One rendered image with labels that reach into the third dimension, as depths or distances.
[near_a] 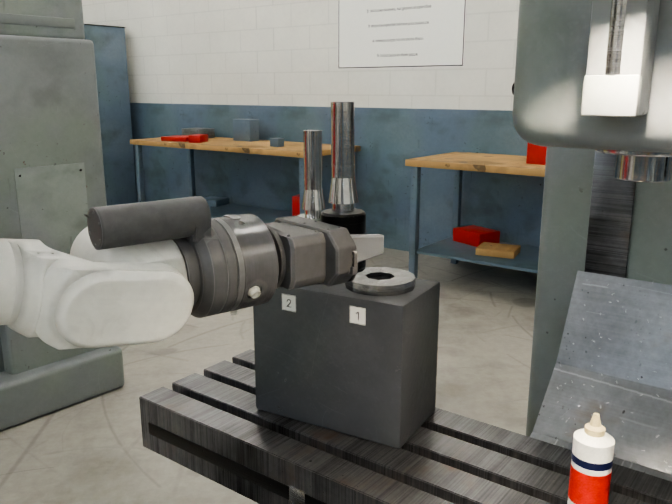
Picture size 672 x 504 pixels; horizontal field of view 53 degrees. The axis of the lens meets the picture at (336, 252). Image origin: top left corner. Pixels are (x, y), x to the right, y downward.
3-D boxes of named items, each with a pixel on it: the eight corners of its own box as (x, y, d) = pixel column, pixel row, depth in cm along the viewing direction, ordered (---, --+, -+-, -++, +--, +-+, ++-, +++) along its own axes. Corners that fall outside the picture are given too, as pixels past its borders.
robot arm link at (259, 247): (358, 211, 63) (249, 227, 56) (358, 309, 66) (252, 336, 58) (284, 196, 73) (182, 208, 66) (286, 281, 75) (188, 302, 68)
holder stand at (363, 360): (399, 451, 83) (403, 295, 78) (254, 409, 93) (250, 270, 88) (436, 411, 93) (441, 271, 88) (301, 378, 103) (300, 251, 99)
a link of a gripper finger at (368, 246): (379, 257, 71) (333, 267, 68) (379, 228, 71) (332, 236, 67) (389, 260, 70) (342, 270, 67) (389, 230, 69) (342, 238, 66)
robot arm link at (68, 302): (187, 344, 56) (17, 357, 48) (144, 296, 63) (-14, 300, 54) (205, 274, 55) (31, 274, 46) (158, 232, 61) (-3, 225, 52)
